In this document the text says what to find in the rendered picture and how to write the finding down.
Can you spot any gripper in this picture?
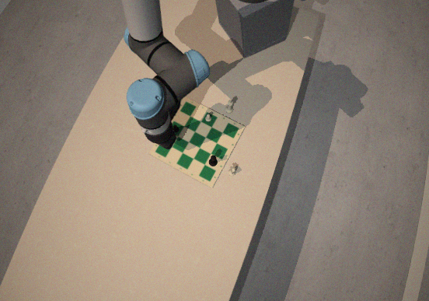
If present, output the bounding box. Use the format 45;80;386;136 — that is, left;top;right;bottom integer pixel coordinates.
140;101;181;149

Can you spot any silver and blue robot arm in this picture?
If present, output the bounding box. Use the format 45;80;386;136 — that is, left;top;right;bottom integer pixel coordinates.
121;0;210;130

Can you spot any green and cream chessboard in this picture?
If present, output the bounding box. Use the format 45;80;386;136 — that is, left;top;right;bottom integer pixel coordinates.
149;97;245;188

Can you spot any white chess king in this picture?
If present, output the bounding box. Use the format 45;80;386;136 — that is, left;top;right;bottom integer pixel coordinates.
225;100;233;113

